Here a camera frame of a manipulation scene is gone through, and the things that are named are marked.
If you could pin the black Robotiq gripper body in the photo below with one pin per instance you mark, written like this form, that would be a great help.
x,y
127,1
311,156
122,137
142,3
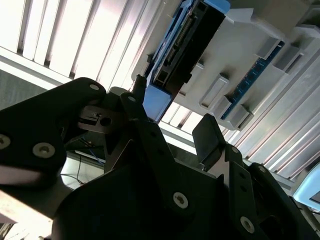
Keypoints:
x,y
112,212

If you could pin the hard disk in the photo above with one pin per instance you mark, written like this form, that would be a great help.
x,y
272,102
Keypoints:
x,y
195,50

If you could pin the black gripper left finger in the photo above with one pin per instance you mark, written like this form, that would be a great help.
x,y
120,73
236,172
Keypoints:
x,y
37,125

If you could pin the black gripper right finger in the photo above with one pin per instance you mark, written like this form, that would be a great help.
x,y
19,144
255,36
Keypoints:
x,y
207,140

